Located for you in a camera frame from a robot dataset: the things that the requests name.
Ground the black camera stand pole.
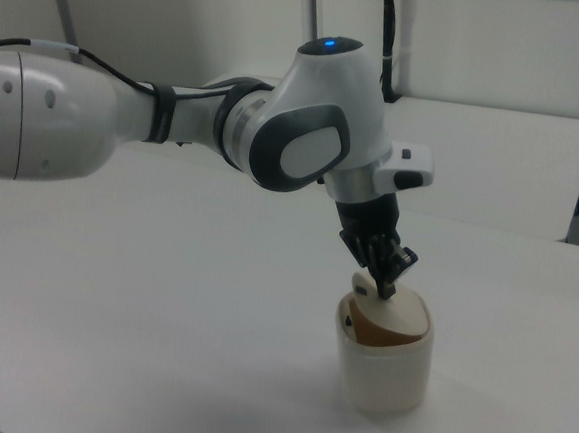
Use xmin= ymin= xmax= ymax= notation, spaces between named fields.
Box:
xmin=374 ymin=0 xmax=406 ymax=105

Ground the cream cup with lid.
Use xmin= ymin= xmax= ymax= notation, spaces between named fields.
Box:
xmin=329 ymin=270 xmax=440 ymax=417

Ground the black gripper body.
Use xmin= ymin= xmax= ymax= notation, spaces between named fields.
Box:
xmin=330 ymin=188 xmax=405 ymax=244

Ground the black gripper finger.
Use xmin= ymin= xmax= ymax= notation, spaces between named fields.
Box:
xmin=390 ymin=244 xmax=422 ymax=284
xmin=333 ymin=228 xmax=403 ymax=302

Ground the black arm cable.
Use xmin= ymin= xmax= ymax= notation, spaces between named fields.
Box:
xmin=0 ymin=36 xmax=276 ymax=109

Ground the grey metal partition post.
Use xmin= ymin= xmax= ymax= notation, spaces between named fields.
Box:
xmin=296 ymin=0 xmax=324 ymax=42

